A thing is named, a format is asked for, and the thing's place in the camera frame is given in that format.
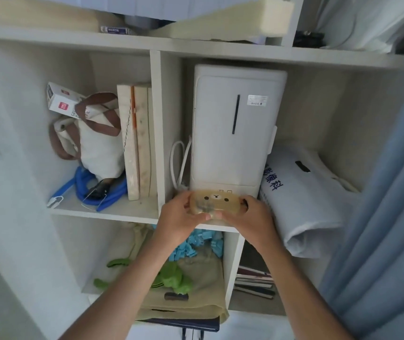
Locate person's right hand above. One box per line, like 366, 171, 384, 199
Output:
211, 196, 281, 255

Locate person's left hand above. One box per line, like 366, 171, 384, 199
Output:
152, 191, 212, 254

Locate translucent yellow bear-face case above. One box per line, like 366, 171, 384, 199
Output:
187, 189, 249, 223

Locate person's left forearm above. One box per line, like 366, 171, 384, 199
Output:
60, 241, 175, 340

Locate person's right forearm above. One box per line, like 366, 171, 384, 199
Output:
246, 241, 346, 340

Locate pile of blue clips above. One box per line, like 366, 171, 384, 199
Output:
168, 228, 224, 263

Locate beige folded cloth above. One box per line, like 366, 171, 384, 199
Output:
92, 223, 230, 324

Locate green plush toy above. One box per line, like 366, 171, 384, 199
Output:
93, 258, 194, 295

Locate stack of books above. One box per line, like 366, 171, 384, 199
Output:
233, 265, 276, 300

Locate white folded printed bag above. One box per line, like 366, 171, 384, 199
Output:
259, 143, 362, 259

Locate white tall appliance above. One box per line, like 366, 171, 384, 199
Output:
189, 64, 288, 200

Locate white shelf unit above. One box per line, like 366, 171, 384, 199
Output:
0, 0, 404, 317

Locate light wooden board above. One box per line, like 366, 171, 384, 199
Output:
117, 84, 141, 202
133, 83, 153, 199

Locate dark blue folder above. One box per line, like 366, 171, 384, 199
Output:
145, 316, 221, 333

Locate blue curtain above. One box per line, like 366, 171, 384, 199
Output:
320, 64, 404, 340

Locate white and red small box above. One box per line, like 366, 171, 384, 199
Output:
46, 81, 84, 120

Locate cream foam block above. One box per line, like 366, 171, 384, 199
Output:
148, 0, 297, 44

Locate black small device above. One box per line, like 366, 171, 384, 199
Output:
293, 30, 326, 49

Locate small white labelled tube box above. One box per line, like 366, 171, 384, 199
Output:
100, 25, 135, 35

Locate white plastic bag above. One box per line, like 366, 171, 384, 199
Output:
310, 0, 404, 54

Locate pale wooden plank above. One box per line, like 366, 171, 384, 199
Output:
0, 0, 125, 33

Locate white power cable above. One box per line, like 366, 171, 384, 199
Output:
170, 135, 193, 192

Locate black clamp with wire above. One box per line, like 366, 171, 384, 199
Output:
80, 179, 113, 211

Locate blue corrugated hose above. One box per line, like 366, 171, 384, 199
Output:
51, 166, 128, 212

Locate cream tote bag brown straps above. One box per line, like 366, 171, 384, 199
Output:
48, 92, 126, 182

